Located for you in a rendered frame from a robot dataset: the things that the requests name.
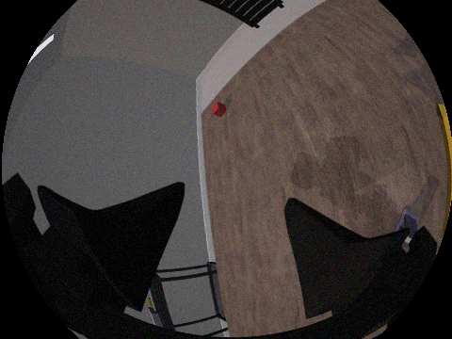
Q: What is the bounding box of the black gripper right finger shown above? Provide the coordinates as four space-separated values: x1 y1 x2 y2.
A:
283 197 410 319

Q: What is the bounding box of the small red cube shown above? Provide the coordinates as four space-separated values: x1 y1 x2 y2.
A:
212 102 226 117

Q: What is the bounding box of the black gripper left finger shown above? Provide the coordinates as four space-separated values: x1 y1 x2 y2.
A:
38 182 186 312

